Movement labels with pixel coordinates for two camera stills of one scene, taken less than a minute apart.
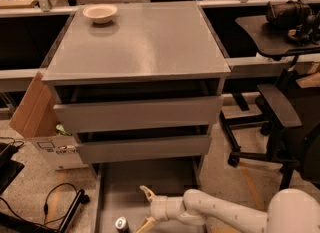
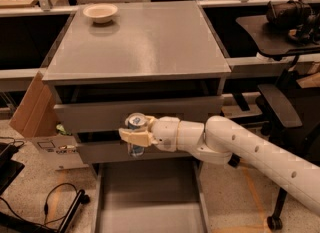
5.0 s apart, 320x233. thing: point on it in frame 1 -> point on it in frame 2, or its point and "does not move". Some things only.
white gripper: [162, 208] -> [165, 133]
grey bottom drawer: [119, 193] does not move
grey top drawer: [139, 115] does not move
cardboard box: [36, 117] does not move
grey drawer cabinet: [138, 82] does not move
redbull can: [120, 222] -> [136, 121]
